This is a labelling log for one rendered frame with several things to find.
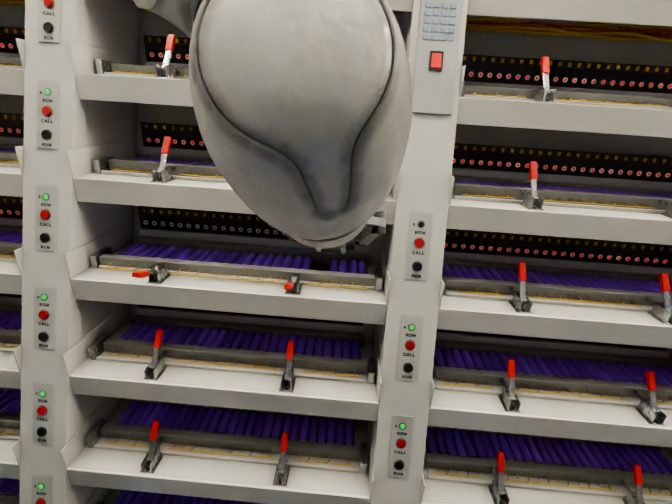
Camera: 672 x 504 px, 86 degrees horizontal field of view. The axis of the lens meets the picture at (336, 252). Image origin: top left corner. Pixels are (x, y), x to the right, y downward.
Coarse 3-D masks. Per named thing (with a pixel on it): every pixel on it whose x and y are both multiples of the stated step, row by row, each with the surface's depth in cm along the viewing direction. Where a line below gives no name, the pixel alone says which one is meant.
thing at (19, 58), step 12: (0, 36) 82; (12, 36) 82; (24, 36) 82; (0, 48) 83; (12, 48) 83; (24, 48) 66; (0, 60) 73; (12, 60) 73; (24, 60) 66; (0, 72) 67; (12, 72) 66; (0, 84) 67; (12, 84) 67
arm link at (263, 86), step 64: (256, 0) 12; (320, 0) 12; (384, 0) 13; (192, 64) 13; (256, 64) 12; (320, 64) 12; (384, 64) 13; (256, 128) 12; (320, 128) 12; (384, 128) 14; (256, 192) 16; (320, 192) 16; (384, 192) 19
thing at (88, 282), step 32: (96, 256) 73; (384, 256) 76; (96, 288) 69; (128, 288) 69; (160, 288) 68; (192, 288) 68; (224, 288) 69; (256, 288) 70; (320, 288) 71; (384, 288) 72; (352, 320) 69; (384, 320) 68
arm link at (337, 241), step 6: (366, 222) 31; (360, 228) 30; (348, 234) 28; (354, 234) 30; (300, 240) 30; (306, 240) 28; (312, 240) 27; (318, 240) 27; (324, 240) 27; (330, 240) 27; (336, 240) 29; (342, 240) 30; (348, 240) 31; (312, 246) 31; (318, 246) 31; (324, 246) 31; (330, 246) 31
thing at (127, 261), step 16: (112, 256) 73; (128, 256) 74; (176, 272) 72; (208, 272) 73; (224, 272) 73; (240, 272) 72; (256, 272) 72; (272, 272) 72; (288, 272) 72; (304, 272) 72; (320, 272) 72; (336, 272) 73
